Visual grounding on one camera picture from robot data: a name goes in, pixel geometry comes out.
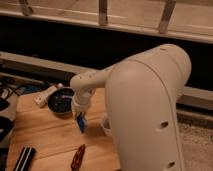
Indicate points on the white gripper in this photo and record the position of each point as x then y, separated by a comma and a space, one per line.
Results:
81, 102

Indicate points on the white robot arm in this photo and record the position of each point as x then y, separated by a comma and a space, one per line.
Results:
141, 93

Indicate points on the dark ceramic bowl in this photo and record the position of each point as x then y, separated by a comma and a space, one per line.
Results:
59, 102

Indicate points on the wooden cutting board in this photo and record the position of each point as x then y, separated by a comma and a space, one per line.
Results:
56, 139

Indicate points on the red brown pepper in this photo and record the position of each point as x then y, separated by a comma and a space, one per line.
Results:
78, 157

